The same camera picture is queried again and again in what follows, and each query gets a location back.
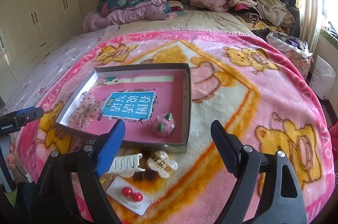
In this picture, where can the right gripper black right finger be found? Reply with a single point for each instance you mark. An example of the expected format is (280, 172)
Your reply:
(229, 148)

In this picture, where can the cream white claw clip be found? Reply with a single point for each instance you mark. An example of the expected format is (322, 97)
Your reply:
(126, 166)

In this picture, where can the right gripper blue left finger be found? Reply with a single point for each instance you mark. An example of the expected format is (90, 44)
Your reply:
(107, 146)

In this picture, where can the pink book with blue label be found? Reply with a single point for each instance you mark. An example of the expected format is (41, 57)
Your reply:
(138, 100)

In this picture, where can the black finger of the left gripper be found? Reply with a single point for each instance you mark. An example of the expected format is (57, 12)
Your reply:
(34, 115)

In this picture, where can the white built-in wardrobe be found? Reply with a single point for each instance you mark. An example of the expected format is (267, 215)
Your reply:
(31, 30)

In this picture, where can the beige bed sheet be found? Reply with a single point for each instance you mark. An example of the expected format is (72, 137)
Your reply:
(57, 64)

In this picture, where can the pink cartoon bear blanket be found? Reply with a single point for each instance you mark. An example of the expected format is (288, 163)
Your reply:
(254, 91)

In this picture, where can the sheer pink dotted bow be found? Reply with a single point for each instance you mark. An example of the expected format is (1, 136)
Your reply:
(88, 109)

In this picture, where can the grey bag of clothes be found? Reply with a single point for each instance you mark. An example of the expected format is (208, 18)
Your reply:
(286, 43)

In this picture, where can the pile of mixed clothes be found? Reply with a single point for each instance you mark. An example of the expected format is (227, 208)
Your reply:
(274, 15)

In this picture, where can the grey cardboard tray box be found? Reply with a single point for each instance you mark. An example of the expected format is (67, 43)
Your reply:
(135, 70)

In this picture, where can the pink crumpled quilt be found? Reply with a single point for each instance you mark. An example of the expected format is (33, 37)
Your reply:
(146, 10)

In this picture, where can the person's left hand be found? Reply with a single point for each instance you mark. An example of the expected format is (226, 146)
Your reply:
(10, 159)

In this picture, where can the pink fuzzy hair clip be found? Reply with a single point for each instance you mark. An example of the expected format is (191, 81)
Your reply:
(164, 125)

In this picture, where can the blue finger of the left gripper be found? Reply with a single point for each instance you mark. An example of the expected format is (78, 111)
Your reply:
(26, 110)

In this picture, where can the red ball earrings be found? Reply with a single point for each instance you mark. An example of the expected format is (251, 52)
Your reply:
(129, 196)

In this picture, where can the folded pink knit garment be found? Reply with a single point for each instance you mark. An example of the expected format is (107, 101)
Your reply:
(218, 6)

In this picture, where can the white plastic bag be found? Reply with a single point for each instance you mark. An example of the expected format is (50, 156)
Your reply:
(322, 78)

